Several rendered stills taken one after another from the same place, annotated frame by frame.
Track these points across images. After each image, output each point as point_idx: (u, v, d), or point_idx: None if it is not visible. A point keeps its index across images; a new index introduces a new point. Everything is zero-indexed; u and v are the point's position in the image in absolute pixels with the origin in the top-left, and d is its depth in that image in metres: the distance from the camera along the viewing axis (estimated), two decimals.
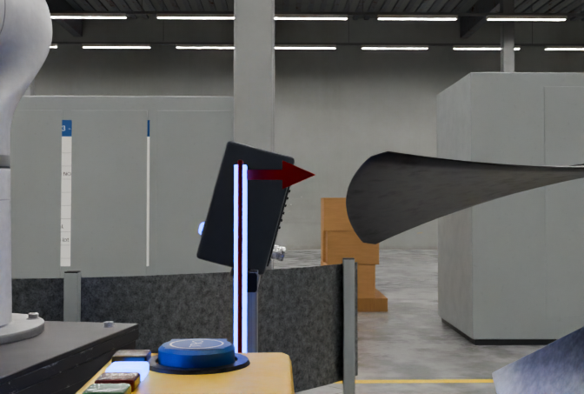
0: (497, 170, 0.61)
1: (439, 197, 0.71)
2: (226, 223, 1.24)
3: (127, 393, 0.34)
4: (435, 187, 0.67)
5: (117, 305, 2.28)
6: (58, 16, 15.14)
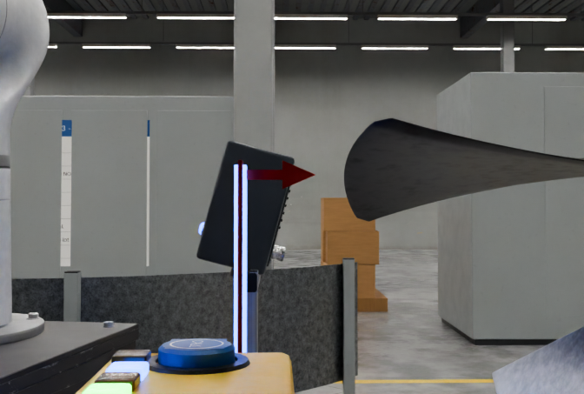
0: (498, 151, 0.61)
1: (437, 178, 0.71)
2: (226, 223, 1.24)
3: (127, 393, 0.34)
4: (434, 165, 0.67)
5: (117, 305, 2.28)
6: (58, 16, 15.14)
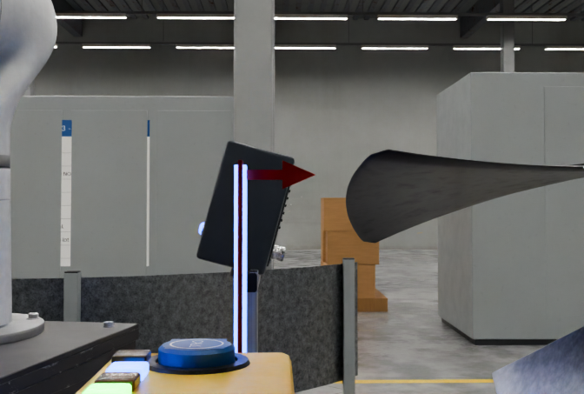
0: None
1: None
2: (226, 223, 1.24)
3: (127, 393, 0.34)
4: None
5: (117, 305, 2.28)
6: (58, 16, 15.14)
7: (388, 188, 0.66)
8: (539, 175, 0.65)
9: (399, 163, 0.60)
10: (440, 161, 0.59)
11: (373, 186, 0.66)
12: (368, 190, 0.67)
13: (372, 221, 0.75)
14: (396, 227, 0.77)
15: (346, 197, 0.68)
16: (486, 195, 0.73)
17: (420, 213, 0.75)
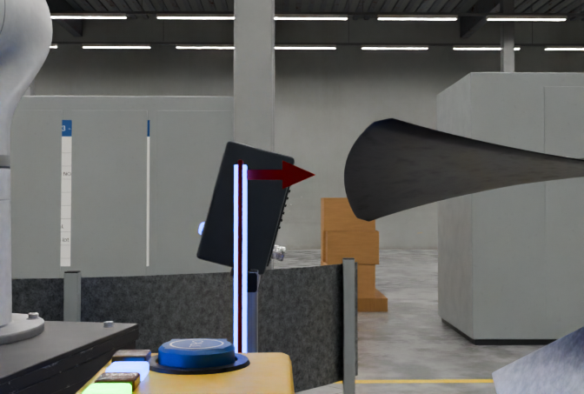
0: None
1: None
2: (226, 223, 1.24)
3: (127, 393, 0.34)
4: None
5: (117, 305, 2.28)
6: (58, 16, 15.14)
7: (388, 162, 0.66)
8: (539, 164, 0.65)
9: (401, 134, 0.60)
10: (441, 136, 0.59)
11: (373, 158, 0.66)
12: (367, 163, 0.67)
13: (368, 197, 0.75)
14: (392, 207, 0.77)
15: (345, 167, 0.68)
16: (484, 183, 0.73)
17: (416, 195, 0.75)
